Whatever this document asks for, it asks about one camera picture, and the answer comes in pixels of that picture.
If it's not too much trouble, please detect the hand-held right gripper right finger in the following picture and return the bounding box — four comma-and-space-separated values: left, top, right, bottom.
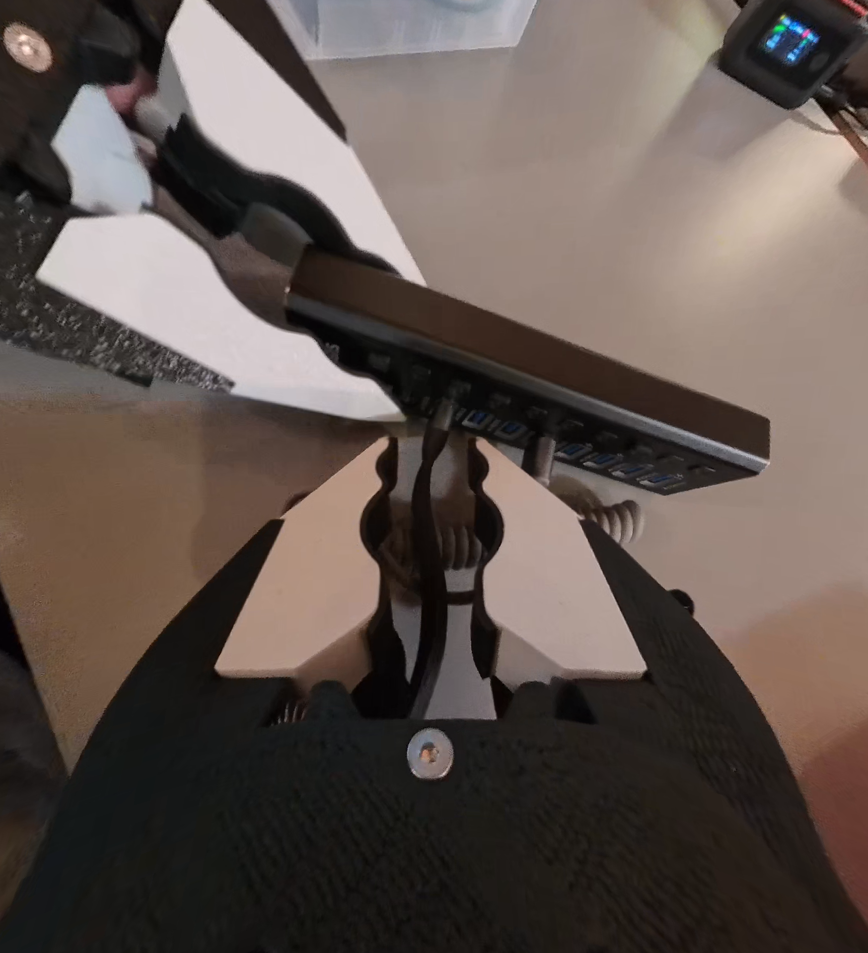
470, 438, 649, 686

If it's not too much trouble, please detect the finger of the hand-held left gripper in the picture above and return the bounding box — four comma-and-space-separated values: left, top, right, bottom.
157, 0, 429, 287
35, 214, 407, 423

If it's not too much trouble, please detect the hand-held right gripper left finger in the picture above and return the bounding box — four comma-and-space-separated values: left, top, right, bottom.
214, 438, 409, 684

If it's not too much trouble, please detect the black charger case with screen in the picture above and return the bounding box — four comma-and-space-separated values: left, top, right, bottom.
717, 0, 868, 111

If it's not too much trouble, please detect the black usb hub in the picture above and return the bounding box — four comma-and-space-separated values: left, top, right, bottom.
284, 248, 772, 497

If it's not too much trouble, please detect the black usb cable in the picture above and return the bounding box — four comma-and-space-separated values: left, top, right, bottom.
403, 395, 459, 722

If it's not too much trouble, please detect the grey usb cable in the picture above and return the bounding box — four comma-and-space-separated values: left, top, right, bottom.
374, 434, 644, 597

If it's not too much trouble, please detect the clear plastic drawer box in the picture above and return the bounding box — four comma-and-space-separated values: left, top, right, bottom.
266, 0, 539, 62

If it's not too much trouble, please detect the black charger cable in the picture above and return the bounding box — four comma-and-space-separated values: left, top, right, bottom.
814, 70, 868, 187

